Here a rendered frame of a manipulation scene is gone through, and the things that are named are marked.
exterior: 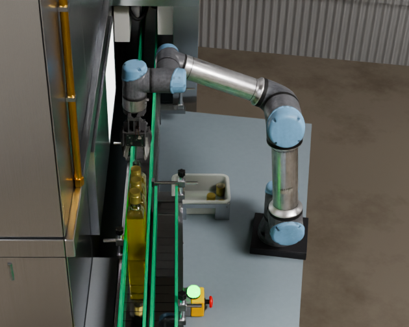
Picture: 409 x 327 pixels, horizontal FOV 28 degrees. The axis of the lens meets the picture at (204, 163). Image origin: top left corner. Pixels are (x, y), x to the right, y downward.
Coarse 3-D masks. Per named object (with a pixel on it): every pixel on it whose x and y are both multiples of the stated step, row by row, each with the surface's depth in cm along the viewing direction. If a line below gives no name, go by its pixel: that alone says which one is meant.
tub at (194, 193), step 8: (176, 176) 318; (184, 176) 318; (192, 176) 318; (200, 176) 318; (208, 176) 318; (216, 176) 319; (224, 176) 318; (192, 184) 320; (200, 184) 320; (208, 184) 320; (192, 192) 321; (200, 192) 321; (208, 192) 321; (184, 200) 305; (192, 200) 305; (200, 200) 306; (208, 200) 306; (216, 200) 306; (224, 200) 306
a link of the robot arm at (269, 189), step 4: (268, 184) 288; (272, 184) 288; (268, 188) 286; (272, 188) 286; (268, 192) 286; (272, 192) 285; (268, 196) 287; (272, 196) 285; (268, 200) 287; (264, 204) 293; (268, 204) 285; (264, 208) 293; (264, 212) 294
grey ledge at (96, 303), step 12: (96, 264) 272; (108, 264) 272; (96, 276) 267; (108, 276) 267; (96, 288) 263; (108, 288) 263; (96, 300) 259; (108, 300) 259; (96, 312) 255; (108, 312) 255; (96, 324) 251; (108, 324) 251
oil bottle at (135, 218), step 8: (128, 208) 263; (128, 216) 262; (136, 216) 262; (144, 216) 266; (128, 224) 264; (136, 224) 264; (144, 224) 267; (128, 232) 266; (136, 232) 266; (144, 232) 267; (128, 240) 268; (136, 240) 268; (144, 240) 269; (128, 248) 271; (136, 248) 270; (144, 248) 271; (128, 256) 273; (136, 256) 272; (144, 256) 273
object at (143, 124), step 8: (128, 112) 249; (144, 112) 251; (128, 120) 248; (136, 120) 248; (144, 120) 257; (128, 128) 250; (136, 128) 252; (144, 128) 253; (128, 136) 252; (136, 136) 252; (144, 136) 252; (128, 144) 254; (136, 144) 254; (144, 144) 254
